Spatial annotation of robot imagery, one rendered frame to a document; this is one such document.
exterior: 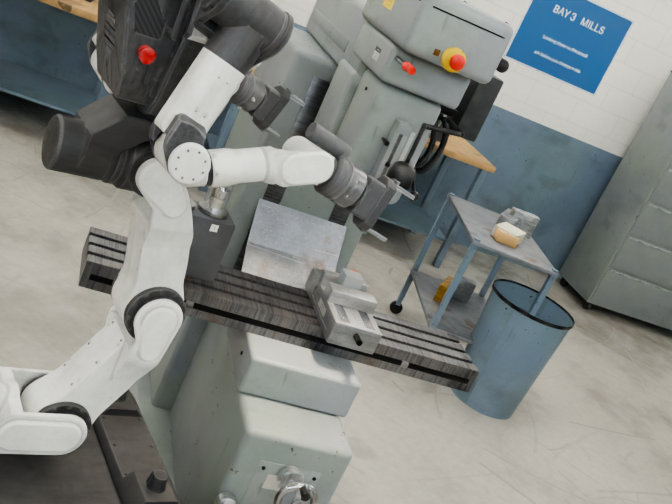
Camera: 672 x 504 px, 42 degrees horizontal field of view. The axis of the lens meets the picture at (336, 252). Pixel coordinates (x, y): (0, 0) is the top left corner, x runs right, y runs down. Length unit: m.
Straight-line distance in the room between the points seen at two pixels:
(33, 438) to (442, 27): 1.36
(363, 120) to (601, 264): 5.33
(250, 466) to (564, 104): 5.59
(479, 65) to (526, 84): 5.07
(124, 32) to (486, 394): 3.46
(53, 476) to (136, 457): 0.22
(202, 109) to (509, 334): 3.25
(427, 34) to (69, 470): 1.36
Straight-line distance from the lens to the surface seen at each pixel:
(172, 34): 1.68
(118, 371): 2.09
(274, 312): 2.53
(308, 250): 2.93
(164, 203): 1.87
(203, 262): 2.52
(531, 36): 7.27
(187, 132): 1.58
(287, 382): 2.49
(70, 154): 1.80
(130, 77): 1.73
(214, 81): 1.59
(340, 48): 2.77
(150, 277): 1.99
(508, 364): 4.69
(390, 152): 2.38
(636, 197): 7.50
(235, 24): 1.59
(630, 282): 7.67
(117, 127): 1.80
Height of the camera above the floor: 1.93
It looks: 19 degrees down
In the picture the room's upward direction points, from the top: 25 degrees clockwise
